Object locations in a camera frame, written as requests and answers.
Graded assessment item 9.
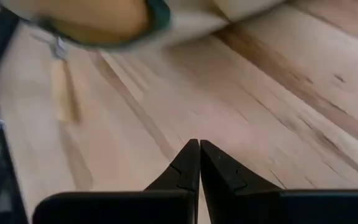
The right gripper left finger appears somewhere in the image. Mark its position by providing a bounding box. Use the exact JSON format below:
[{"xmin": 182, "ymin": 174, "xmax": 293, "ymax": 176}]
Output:
[{"xmin": 32, "ymin": 138, "xmax": 201, "ymax": 224}]

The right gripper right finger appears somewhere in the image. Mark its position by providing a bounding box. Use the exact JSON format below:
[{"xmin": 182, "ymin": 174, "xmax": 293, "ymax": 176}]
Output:
[{"xmin": 200, "ymin": 139, "xmax": 358, "ymax": 224}]

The hand rake wooden handle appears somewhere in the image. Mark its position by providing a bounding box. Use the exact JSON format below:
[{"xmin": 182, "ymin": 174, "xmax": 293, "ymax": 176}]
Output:
[{"xmin": 48, "ymin": 36, "xmax": 82, "ymax": 124}]

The beige green canvas gardening bag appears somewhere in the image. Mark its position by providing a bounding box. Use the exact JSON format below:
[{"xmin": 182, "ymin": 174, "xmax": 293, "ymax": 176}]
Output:
[{"xmin": 0, "ymin": 0, "xmax": 288, "ymax": 52}]

